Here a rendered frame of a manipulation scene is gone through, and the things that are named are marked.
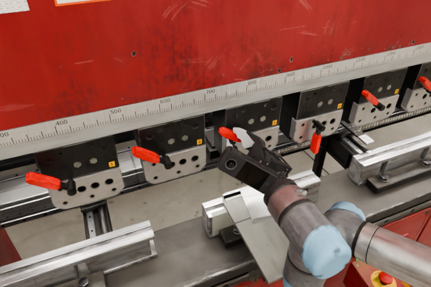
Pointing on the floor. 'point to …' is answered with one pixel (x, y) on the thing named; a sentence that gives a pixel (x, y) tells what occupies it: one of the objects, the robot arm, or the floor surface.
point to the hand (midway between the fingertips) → (231, 134)
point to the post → (319, 162)
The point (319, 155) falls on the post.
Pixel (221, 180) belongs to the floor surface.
